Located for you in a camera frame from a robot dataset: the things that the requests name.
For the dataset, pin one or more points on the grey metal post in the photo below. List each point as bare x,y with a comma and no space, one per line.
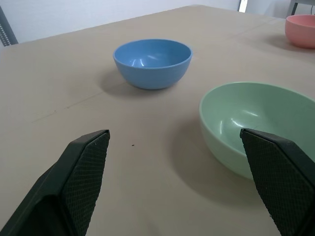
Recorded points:
6,29

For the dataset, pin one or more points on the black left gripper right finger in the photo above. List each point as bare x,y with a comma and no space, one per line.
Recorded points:
280,177

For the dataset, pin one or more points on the grey metal frame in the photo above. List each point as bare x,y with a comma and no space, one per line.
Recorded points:
294,6

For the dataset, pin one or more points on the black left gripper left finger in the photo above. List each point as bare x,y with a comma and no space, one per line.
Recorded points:
73,182

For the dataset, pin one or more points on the green plastic bowl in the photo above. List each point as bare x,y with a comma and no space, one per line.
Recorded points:
233,127

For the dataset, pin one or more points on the red plastic bowl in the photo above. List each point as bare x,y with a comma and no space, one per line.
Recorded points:
301,32

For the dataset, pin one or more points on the blue plastic bowl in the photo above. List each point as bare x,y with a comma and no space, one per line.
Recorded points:
152,64

